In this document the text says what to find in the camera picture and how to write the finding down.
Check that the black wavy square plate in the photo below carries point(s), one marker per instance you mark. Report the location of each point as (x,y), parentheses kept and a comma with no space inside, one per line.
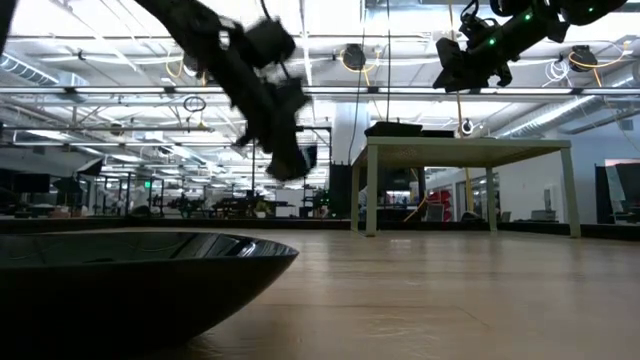
(395,133)
(395,125)

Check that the red background object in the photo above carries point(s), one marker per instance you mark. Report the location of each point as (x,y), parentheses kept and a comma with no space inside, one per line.
(441,200)

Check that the black round mini plate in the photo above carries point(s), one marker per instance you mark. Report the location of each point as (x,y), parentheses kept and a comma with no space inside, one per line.
(125,300)

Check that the black background panel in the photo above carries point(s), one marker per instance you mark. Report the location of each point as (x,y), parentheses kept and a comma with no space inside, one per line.
(604,195)

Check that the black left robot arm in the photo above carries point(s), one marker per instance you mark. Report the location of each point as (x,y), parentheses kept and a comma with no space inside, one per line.
(200,30)

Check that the black background gantry frame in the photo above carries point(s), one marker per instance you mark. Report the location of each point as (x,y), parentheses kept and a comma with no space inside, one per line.
(325,150)

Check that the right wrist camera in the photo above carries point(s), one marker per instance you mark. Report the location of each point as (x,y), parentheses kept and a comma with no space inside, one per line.
(477,27)

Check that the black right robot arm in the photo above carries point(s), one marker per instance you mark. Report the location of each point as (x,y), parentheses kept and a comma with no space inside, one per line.
(570,12)

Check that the pale green perforated metal stand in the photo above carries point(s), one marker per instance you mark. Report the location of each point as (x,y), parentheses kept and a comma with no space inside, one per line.
(450,152)

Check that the dark background screen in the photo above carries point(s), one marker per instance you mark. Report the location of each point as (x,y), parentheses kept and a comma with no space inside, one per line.
(629,180)

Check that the small black hanging reel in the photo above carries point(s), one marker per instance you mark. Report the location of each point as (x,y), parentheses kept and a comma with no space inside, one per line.
(466,127)

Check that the black background cabinet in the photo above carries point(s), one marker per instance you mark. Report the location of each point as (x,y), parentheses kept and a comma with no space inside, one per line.
(340,187)

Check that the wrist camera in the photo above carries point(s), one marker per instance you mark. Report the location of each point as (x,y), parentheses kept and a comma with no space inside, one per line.
(477,27)
(267,42)

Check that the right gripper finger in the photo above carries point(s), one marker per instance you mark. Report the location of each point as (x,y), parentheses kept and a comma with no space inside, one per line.
(450,67)

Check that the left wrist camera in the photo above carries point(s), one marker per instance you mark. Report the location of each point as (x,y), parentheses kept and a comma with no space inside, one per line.
(267,42)

